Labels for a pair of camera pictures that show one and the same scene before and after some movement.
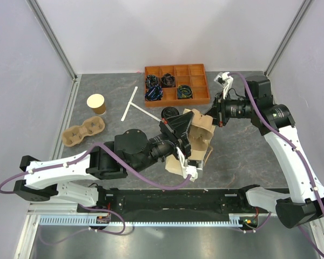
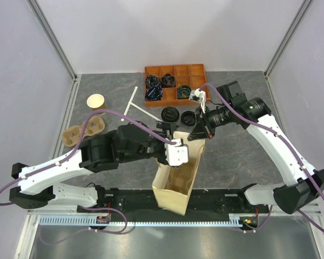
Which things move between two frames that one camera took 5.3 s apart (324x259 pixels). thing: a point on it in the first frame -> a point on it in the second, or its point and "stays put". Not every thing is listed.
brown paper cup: x=97 y=102 stays put
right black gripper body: x=222 y=120 -> x=204 y=116
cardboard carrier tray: x=73 y=135 stays put
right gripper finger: x=213 y=111 -> x=198 y=132
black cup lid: x=168 y=111 stays put
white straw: x=145 y=111 stays put
